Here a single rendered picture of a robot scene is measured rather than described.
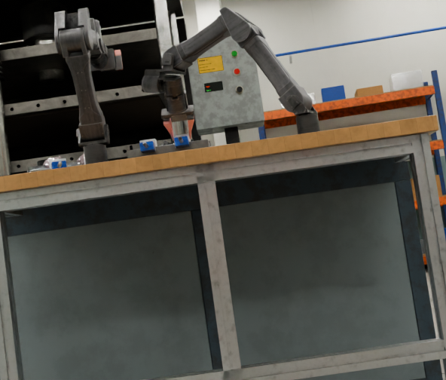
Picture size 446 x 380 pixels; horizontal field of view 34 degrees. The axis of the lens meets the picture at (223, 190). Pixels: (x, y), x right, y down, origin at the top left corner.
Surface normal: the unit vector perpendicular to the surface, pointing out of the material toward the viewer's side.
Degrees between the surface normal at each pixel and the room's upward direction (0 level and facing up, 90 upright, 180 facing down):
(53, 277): 90
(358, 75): 90
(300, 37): 90
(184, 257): 90
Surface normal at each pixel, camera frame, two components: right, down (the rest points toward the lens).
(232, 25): -0.47, -0.01
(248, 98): -0.03, -0.08
